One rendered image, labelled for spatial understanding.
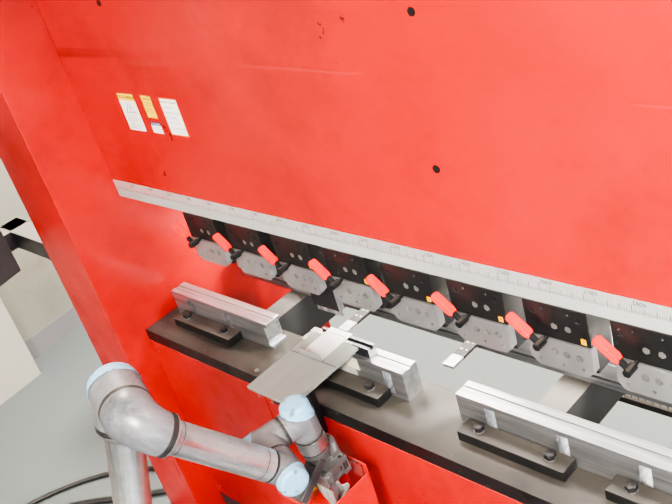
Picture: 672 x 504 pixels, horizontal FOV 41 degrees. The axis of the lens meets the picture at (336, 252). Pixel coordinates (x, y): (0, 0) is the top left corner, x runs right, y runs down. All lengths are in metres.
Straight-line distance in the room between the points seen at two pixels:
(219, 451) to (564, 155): 0.93
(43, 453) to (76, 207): 1.77
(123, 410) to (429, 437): 0.81
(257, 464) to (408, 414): 0.54
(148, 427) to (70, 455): 2.49
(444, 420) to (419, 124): 0.86
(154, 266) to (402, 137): 1.47
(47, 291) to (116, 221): 2.17
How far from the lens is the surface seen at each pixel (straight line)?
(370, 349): 2.47
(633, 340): 1.81
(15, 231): 3.47
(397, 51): 1.78
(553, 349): 1.95
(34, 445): 4.55
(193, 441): 1.93
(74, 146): 2.93
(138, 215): 3.08
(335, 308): 2.46
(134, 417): 1.88
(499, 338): 2.02
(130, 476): 2.08
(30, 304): 5.13
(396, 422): 2.40
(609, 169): 1.61
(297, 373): 2.46
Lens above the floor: 2.41
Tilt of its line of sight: 29 degrees down
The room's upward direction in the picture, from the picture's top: 17 degrees counter-clockwise
